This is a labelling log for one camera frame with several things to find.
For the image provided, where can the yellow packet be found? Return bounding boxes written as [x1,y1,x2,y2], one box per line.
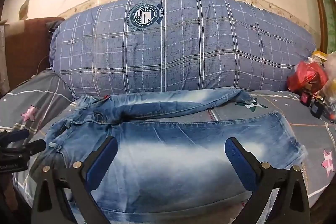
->
[311,49,328,62]

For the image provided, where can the red plastic bag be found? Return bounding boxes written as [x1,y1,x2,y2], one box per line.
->
[287,61,328,92]

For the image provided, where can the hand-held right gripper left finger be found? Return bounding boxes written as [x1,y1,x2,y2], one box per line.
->
[31,136,118,224]

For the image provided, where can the small wall picture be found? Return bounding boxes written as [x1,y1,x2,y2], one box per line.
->
[18,0,30,21]

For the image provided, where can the small dark blue bottle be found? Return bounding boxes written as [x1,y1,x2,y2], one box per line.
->
[310,98,326,119]

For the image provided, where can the small pink bottle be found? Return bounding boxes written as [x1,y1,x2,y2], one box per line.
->
[300,90,312,107]

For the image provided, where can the grey star-print pillow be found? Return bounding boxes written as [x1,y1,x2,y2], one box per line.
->
[0,69,74,140]

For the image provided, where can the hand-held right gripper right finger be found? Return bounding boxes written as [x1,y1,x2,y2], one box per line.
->
[224,137,311,224]

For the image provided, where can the faded blue denim pants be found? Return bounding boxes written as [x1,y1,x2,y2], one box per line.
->
[43,88,307,224]

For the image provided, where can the wooden door frame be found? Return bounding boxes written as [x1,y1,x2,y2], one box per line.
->
[297,0,336,54]

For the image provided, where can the grey star-print bed sheet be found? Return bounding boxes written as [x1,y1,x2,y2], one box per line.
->
[0,89,336,224]

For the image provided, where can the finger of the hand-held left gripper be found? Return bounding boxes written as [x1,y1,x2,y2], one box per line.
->
[0,130,30,144]
[22,139,47,157]

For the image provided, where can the blue plaid pillow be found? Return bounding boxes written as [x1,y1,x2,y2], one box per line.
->
[49,0,317,102]

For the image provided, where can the brown upholstered headboard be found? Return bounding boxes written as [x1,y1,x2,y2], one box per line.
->
[6,17,66,94]

